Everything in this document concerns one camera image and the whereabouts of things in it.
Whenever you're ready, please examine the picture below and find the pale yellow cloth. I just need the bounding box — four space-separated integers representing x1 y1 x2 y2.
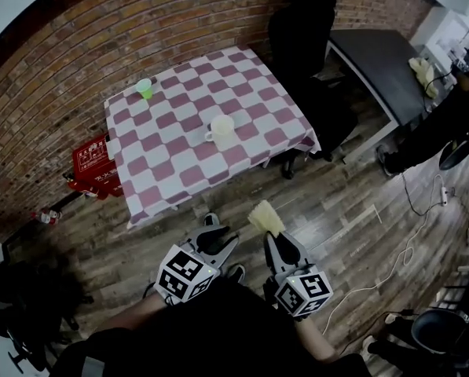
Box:
408 57 442 96

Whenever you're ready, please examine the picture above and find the person's right forearm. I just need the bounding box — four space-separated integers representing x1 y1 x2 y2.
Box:
295 315 340 364

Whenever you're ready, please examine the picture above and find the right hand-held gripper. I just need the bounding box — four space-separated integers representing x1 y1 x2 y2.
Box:
262 231 334 322

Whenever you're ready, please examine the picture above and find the pale yellow scrubbing sponge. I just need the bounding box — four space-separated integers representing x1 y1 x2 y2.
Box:
247 199 286 237

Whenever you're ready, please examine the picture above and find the black cable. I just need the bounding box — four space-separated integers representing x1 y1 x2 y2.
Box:
400 170 439 217

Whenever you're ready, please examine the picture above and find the red fire extinguisher box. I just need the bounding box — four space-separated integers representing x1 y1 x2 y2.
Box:
71 133 122 200

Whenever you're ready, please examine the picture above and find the black desk with white frame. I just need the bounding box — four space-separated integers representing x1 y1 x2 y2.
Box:
325 28 432 165

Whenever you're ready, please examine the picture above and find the black swivel chair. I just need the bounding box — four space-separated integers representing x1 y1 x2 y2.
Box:
0 247 95 373

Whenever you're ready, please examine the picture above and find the black round chair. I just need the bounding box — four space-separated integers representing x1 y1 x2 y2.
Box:
409 307 469 369

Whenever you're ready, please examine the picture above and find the green plastic cup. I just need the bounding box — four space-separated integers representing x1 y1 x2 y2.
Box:
134 78 155 101

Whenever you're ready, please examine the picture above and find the black office chair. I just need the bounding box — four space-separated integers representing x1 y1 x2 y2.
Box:
266 0 360 181

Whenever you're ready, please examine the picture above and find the person's left forearm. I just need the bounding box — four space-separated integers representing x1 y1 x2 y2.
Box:
95 290 169 334

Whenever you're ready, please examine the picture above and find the person's black clothing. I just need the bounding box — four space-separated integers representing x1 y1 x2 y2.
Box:
52 276 373 377

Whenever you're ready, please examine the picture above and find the purple white checkered tablecloth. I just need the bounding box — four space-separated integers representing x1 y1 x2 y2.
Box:
104 45 323 230

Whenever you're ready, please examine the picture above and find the person's right shoe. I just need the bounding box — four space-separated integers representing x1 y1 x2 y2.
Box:
225 262 247 287

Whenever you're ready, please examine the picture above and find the white cup with handle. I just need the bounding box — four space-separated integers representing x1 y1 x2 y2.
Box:
203 114 236 151

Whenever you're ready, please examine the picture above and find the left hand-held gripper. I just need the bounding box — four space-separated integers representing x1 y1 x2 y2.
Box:
154 226 241 306

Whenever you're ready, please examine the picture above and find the white cable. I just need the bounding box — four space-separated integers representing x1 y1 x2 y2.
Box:
321 174 448 336

